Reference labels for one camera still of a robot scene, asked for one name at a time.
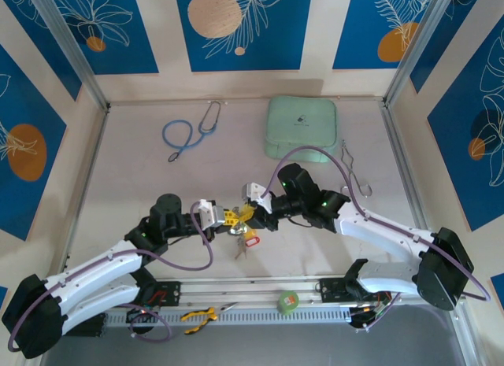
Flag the green tape roll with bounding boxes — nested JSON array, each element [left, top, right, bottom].
[[276, 290, 301, 315]]

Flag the yellow black pliers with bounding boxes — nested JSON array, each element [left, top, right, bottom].
[[180, 301, 239, 335]]

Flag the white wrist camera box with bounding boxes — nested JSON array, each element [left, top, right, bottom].
[[240, 181, 273, 214], [196, 199, 227, 228]]

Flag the grey slotted cable duct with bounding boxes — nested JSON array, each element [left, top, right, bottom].
[[104, 306, 352, 327]]

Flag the aluminium frame post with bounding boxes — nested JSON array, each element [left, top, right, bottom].
[[382, 0, 468, 109], [28, 0, 112, 112]]

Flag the black controller board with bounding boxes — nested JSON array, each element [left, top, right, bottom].
[[348, 293, 395, 335], [125, 305, 158, 324]]

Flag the mint green medicine bag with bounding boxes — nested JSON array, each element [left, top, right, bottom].
[[262, 95, 340, 165]]

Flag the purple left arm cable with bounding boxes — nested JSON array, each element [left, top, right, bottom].
[[6, 202, 216, 351]]

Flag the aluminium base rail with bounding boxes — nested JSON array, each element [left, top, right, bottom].
[[133, 278, 465, 306]]

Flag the silver metal keyring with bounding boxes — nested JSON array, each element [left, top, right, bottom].
[[227, 222, 254, 238]]

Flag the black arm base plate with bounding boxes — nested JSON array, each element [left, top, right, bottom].
[[317, 277, 355, 304], [139, 279, 183, 309]]

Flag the silver metal tongs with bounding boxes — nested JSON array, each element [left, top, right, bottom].
[[339, 139, 373, 196]]

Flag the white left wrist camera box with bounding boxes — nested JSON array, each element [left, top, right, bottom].
[[196, 199, 227, 228]]

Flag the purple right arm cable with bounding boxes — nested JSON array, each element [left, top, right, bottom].
[[262, 145, 491, 334]]

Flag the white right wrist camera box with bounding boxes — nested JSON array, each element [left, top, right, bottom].
[[240, 181, 273, 214]]

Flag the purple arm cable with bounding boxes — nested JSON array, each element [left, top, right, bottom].
[[6, 202, 216, 351], [262, 145, 491, 334]]

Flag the blue stethoscope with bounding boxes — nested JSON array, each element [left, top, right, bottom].
[[162, 101, 224, 164]]

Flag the key with red tag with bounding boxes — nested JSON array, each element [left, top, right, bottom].
[[234, 235, 262, 261]]

